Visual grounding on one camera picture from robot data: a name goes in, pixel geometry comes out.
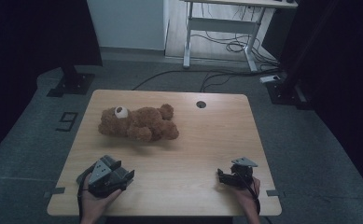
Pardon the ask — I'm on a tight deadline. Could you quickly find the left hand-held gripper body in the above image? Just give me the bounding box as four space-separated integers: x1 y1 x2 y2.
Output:
87 159 131 199

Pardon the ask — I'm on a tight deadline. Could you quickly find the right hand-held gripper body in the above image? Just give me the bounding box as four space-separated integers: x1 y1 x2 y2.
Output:
229 156 258 189

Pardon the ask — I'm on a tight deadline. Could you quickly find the brown teddy bear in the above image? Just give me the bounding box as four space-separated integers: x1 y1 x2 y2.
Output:
97 103 180 144

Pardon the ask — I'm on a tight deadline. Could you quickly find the person's right hand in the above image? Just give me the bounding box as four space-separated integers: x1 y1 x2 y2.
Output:
233 176 262 217

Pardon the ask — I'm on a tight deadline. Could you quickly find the person's left hand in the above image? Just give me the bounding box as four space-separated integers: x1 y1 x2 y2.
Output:
79 175 123 220

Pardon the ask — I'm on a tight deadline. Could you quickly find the grey tape strip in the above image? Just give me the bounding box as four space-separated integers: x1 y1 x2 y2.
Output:
265 189 286 199
43 186 66 200

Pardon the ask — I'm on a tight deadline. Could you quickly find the white power strip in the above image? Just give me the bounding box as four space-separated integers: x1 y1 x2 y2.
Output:
259 74 282 85

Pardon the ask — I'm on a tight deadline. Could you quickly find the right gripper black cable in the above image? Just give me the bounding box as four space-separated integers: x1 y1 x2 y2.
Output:
237 171 261 217

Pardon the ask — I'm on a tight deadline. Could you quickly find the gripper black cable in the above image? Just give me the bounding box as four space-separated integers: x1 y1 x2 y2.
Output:
237 171 261 217
76 169 91 220

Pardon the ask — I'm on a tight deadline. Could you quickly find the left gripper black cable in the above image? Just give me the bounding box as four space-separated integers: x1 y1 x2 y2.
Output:
76 169 91 220

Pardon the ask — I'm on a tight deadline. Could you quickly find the black stand base plate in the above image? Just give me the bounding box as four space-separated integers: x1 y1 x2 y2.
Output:
46 64 96 98
265 72 314 111

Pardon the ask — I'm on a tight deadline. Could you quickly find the long black floor cable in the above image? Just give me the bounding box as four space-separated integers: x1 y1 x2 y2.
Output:
131 68 280 91

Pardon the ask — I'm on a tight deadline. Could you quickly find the tangled black cable bundle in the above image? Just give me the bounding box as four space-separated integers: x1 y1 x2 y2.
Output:
190 30 280 68

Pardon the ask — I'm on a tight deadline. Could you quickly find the white metal-frame desk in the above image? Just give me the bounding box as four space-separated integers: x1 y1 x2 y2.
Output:
182 0 299 74

